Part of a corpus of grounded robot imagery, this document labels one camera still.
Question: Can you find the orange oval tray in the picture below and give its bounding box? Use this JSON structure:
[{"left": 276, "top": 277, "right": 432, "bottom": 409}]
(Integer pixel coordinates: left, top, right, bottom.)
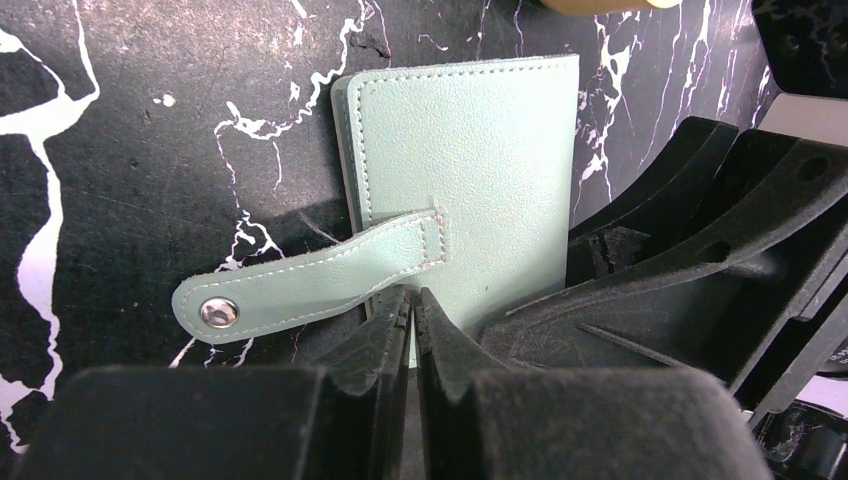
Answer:
[{"left": 541, "top": 0, "right": 682, "bottom": 16}]

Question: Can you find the mint green card holder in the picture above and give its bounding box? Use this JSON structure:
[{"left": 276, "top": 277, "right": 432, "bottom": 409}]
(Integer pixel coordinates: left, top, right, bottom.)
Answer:
[{"left": 171, "top": 54, "right": 580, "bottom": 344}]

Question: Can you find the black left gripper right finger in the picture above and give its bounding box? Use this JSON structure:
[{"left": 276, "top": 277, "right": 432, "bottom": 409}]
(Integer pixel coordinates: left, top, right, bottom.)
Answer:
[{"left": 414, "top": 289, "right": 771, "bottom": 479}]

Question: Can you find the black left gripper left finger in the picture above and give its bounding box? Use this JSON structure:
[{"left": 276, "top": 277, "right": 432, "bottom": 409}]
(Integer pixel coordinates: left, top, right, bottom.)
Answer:
[{"left": 13, "top": 286, "right": 412, "bottom": 479}]

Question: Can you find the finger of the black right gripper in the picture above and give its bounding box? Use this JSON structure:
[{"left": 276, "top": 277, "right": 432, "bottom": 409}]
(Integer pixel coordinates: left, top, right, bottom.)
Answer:
[
  {"left": 566, "top": 115, "right": 803, "bottom": 289},
  {"left": 480, "top": 139, "right": 847, "bottom": 418}
]

